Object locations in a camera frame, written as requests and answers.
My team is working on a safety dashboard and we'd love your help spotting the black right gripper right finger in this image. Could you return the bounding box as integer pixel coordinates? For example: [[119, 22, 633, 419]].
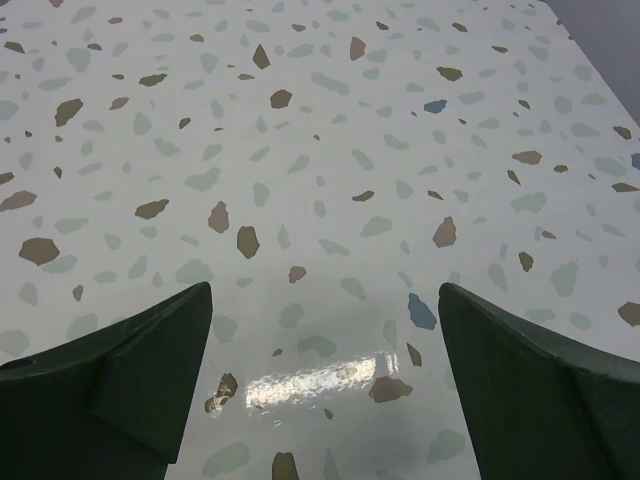
[[438, 283, 639, 479]]

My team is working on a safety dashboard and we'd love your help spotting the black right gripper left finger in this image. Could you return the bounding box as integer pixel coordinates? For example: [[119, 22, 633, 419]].
[[1, 282, 212, 479]]

